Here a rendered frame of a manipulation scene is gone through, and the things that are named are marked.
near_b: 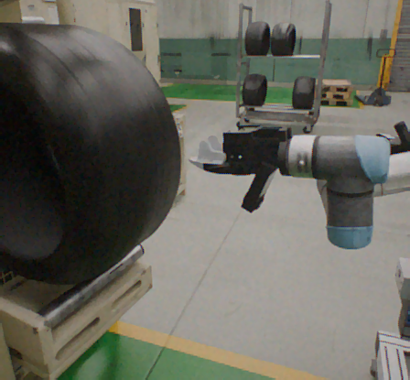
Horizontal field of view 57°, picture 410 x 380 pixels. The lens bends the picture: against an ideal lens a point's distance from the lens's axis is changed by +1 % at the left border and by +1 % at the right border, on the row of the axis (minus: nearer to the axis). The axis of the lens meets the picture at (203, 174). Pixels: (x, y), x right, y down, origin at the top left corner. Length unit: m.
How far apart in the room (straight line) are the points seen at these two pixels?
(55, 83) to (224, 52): 11.53
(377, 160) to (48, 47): 0.60
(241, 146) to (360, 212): 0.23
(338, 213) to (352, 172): 0.08
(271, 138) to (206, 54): 11.73
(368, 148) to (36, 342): 0.70
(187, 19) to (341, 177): 12.14
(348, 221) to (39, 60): 0.60
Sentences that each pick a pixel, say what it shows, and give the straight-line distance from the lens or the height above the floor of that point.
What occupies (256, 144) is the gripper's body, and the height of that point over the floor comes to 1.28.
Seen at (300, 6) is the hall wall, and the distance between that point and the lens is 11.85.
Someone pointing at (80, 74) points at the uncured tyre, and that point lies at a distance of 0.73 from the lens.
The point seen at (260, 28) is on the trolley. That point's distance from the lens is 6.20.
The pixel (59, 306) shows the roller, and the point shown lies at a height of 0.92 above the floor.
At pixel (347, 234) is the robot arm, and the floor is 1.15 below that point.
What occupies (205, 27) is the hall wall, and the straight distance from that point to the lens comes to 12.44.
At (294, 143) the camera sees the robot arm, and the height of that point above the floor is 1.30.
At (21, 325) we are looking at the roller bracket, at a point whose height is 0.93.
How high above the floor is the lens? 1.47
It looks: 20 degrees down
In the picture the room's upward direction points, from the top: straight up
